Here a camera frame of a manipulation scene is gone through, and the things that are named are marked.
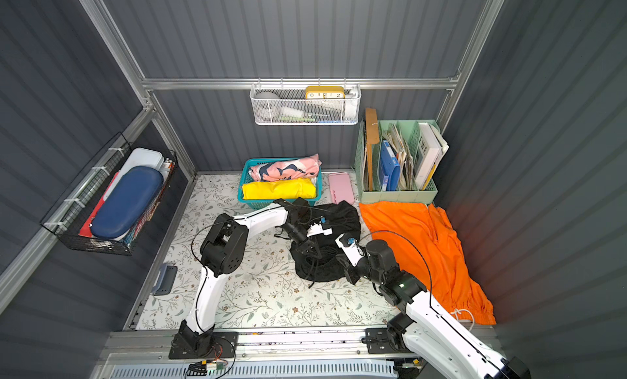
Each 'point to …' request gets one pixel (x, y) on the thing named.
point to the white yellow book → (431, 149)
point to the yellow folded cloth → (288, 189)
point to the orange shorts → (427, 247)
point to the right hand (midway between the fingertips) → (345, 253)
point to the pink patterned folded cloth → (308, 167)
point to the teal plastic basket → (253, 204)
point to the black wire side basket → (70, 220)
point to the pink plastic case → (340, 188)
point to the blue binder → (389, 166)
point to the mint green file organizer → (402, 135)
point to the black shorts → (344, 219)
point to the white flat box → (144, 157)
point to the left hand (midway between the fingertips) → (320, 259)
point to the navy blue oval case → (127, 202)
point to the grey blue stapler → (165, 280)
